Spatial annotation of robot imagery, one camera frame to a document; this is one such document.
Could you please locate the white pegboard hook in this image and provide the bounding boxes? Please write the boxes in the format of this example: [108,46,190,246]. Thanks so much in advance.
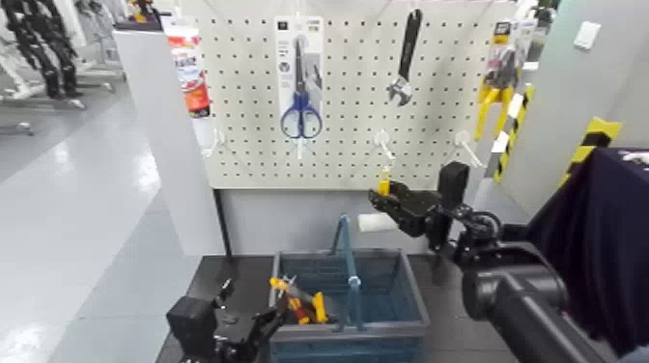
[453,130,487,170]
[373,129,396,163]
[293,136,312,161]
[201,128,227,160]

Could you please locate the yellow-handled white paint roller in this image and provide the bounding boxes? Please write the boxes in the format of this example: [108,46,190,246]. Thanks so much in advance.
[356,167,402,235]

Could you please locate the yellow and black machine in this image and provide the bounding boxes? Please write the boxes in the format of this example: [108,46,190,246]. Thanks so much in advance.
[124,0,164,25]

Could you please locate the white partition panel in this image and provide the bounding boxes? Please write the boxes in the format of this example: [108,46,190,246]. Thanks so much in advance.
[111,28,227,258]

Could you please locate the yellow-handled hand tool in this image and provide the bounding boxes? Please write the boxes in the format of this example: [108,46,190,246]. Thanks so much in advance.
[268,275,331,326]

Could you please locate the dark navy fabric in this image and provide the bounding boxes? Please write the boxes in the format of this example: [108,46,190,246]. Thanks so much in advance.
[526,147,649,357]

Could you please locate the black-handled adjustable wrench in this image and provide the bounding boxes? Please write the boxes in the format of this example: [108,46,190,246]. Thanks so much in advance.
[386,8,424,108]

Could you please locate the black humanoid robot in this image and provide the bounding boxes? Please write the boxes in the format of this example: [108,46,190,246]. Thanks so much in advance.
[0,0,85,100]

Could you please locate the beige perforated pegboard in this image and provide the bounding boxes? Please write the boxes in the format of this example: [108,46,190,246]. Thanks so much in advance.
[194,0,519,192]

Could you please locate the yellow black striped corner guard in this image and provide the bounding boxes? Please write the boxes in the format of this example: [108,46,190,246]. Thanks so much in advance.
[492,82,537,184]
[557,117,624,190]

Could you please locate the grey pegboard stand panel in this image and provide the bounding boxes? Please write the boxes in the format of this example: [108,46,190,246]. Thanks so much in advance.
[217,188,447,256]

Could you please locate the yellow-handled pliers in package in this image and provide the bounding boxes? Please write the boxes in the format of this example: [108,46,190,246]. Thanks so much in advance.
[473,19,535,144]

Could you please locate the black pegboard stand leg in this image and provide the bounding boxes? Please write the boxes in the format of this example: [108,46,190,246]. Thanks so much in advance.
[212,187,235,260]

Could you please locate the teal folding crate with handles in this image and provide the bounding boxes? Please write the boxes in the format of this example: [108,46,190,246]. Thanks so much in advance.
[267,213,433,363]

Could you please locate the white wall switch plate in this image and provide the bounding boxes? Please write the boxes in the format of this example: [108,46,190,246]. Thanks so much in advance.
[573,20,603,51]

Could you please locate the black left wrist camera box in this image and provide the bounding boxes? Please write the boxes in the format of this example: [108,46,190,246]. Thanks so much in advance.
[165,295,221,359]

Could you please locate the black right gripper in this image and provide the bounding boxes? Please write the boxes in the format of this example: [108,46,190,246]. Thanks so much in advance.
[367,181,459,253]

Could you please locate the red and white sealant tube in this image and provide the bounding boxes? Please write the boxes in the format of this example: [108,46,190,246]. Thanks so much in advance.
[161,17,220,152]

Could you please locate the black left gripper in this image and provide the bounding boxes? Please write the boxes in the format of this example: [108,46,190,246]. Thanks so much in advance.
[210,276,287,363]

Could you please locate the blue-handled scissors on card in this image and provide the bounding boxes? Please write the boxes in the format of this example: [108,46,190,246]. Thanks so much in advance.
[273,16,325,141]

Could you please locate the white robot stand frame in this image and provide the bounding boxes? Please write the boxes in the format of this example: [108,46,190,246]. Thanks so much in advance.
[0,47,129,138]

